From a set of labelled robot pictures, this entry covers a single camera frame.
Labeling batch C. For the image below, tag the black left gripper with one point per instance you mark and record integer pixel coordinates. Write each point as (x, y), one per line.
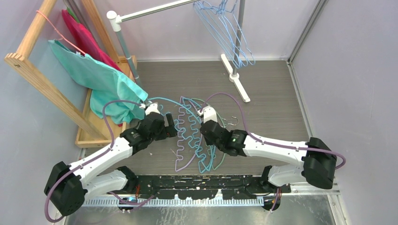
(170, 131)

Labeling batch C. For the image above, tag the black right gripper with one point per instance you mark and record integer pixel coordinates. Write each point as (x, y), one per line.
(208, 142)

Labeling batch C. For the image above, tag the teal wavy plastic hanger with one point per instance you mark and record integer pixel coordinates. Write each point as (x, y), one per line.
(185, 142)

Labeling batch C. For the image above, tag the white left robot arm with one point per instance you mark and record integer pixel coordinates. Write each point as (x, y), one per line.
(69, 186)

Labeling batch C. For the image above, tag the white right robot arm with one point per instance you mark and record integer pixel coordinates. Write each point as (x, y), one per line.
(312, 161)

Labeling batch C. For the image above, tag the purple wavy plastic hanger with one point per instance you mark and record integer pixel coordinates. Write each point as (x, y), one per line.
(187, 130)

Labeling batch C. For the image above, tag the teal cloth garment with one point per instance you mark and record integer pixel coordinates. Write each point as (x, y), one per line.
(113, 93)

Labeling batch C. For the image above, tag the magenta cloth garment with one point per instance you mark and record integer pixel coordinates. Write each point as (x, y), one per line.
(85, 40)

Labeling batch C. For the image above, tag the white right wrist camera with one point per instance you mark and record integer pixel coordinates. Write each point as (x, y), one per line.
(208, 113)

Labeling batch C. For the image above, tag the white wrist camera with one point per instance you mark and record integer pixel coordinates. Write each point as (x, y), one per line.
(151, 108)
(208, 113)

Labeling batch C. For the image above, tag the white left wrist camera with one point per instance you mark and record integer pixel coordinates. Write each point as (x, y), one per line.
(151, 108)

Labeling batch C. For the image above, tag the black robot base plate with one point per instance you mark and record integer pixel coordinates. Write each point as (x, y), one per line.
(201, 190)

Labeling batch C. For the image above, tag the wooden clothes rack frame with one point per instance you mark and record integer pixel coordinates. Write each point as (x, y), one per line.
(91, 132)

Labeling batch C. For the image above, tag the metal hanger rail stand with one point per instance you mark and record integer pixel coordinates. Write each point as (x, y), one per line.
(176, 30)

